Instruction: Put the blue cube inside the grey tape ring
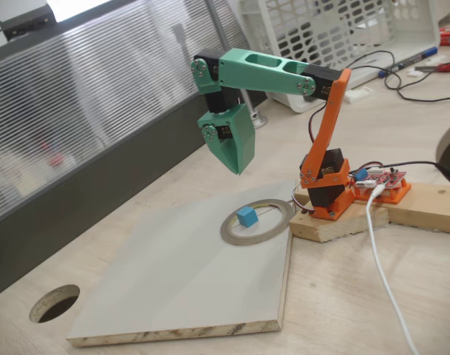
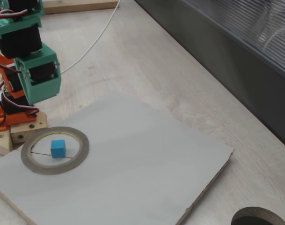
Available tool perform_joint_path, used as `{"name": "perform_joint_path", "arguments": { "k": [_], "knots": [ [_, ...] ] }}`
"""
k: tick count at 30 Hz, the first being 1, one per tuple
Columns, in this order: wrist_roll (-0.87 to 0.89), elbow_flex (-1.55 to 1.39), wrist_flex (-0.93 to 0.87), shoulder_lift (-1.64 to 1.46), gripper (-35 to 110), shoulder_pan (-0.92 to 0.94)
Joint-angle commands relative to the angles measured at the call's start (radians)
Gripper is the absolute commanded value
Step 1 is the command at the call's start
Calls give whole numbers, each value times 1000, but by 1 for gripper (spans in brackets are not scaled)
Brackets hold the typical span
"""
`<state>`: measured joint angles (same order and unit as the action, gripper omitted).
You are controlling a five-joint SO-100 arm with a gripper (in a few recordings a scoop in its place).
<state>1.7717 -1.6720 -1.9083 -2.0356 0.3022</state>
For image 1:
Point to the green gripper black servo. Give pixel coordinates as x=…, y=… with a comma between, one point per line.
x=239, y=138

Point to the blue cube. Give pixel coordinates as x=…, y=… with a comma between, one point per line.
x=247, y=218

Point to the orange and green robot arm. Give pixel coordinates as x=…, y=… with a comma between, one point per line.
x=261, y=70

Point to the silver metal partition foot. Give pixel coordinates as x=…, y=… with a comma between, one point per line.
x=258, y=120

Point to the plain wooden block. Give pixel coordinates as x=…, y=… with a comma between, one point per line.
x=339, y=229

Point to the white plastic piece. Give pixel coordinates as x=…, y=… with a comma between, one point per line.
x=357, y=94

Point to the grey-faced chipboard panel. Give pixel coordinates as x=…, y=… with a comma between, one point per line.
x=173, y=277

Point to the grey ribbed partition panel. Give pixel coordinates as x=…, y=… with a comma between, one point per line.
x=99, y=92

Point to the red circuit board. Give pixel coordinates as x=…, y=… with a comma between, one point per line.
x=387, y=179

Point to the blue and white marker pen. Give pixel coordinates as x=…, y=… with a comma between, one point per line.
x=409, y=61

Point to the wooden plank with holes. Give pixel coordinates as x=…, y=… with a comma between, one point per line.
x=431, y=211

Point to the white plastic basket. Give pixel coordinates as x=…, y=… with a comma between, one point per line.
x=413, y=22

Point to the black camera on partition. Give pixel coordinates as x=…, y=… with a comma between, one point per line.
x=27, y=20

